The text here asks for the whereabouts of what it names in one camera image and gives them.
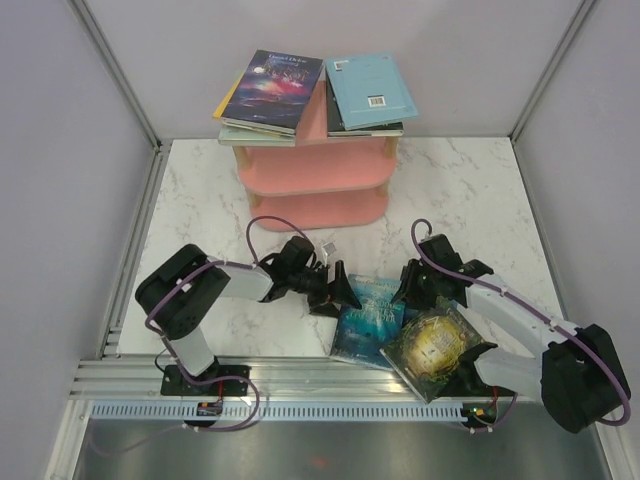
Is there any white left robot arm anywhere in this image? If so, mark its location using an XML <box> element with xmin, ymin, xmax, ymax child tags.
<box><xmin>134</xmin><ymin>236</ymin><xmax>362</xmax><ymax>395</ymax></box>

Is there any white slotted cable duct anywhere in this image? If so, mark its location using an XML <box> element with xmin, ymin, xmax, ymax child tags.
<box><xmin>91</xmin><ymin>400</ymin><xmax>467</xmax><ymax>423</ymax></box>

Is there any dark Emily Bronte book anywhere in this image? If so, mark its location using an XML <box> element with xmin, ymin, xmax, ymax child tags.
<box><xmin>435</xmin><ymin>296</ymin><xmax>459</xmax><ymax>314</ymax></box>

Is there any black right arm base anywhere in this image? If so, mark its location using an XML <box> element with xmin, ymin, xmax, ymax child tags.
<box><xmin>439</xmin><ymin>342</ymin><xmax>518</xmax><ymax>435</ymax></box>

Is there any dark Moon and Sixpence book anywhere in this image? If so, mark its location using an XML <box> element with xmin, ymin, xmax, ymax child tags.
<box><xmin>325</xmin><ymin>78</ymin><xmax>404</xmax><ymax>138</ymax></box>

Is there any pale green Great Gatsby book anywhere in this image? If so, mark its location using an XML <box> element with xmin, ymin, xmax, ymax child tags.
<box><xmin>218</xmin><ymin>125</ymin><xmax>296</xmax><ymax>147</ymax></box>

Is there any blue 20000 Leagues book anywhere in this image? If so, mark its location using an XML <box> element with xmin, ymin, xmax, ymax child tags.
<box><xmin>329</xmin><ymin>274</ymin><xmax>405</xmax><ymax>371</ymax></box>

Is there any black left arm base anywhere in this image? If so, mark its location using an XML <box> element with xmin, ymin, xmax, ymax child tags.
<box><xmin>159</xmin><ymin>362</ymin><xmax>274</xmax><ymax>434</ymax></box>

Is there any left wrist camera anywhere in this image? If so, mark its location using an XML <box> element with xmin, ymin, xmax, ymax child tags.
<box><xmin>321</xmin><ymin>242</ymin><xmax>337</xmax><ymax>259</ymax></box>

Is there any light blue book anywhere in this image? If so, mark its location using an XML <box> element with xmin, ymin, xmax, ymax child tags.
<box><xmin>325</xmin><ymin>52</ymin><xmax>419</xmax><ymax>131</ymax></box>

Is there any purple Robinson Crusoe book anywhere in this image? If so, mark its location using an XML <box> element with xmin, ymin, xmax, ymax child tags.
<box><xmin>220</xmin><ymin>50</ymin><xmax>324</xmax><ymax>137</ymax></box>

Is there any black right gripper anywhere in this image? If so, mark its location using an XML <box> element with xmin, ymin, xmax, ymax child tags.
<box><xmin>391</xmin><ymin>259</ymin><xmax>440</xmax><ymax>312</ymax></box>

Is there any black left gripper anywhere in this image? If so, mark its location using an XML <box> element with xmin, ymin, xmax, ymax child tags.
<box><xmin>289</xmin><ymin>261</ymin><xmax>361</xmax><ymax>319</ymax></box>

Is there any yellow Little Prince book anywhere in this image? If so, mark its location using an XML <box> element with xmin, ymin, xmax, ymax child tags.
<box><xmin>212</xmin><ymin>71</ymin><xmax>244</xmax><ymax>120</ymax></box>

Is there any green gold fantasy book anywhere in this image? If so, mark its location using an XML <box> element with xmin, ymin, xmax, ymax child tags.
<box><xmin>380</xmin><ymin>307</ymin><xmax>487</xmax><ymax>403</ymax></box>

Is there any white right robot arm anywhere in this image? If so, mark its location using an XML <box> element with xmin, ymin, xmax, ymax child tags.
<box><xmin>395</xmin><ymin>234</ymin><xmax>631</xmax><ymax>433</ymax></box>

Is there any pink three-tier shelf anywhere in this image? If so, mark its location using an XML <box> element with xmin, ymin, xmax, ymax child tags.
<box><xmin>219</xmin><ymin>80</ymin><xmax>399</xmax><ymax>231</ymax></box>

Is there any aluminium frame rail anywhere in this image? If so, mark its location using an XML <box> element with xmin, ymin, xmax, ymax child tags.
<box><xmin>70</xmin><ymin>356</ymin><xmax>416</xmax><ymax>402</ymax></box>

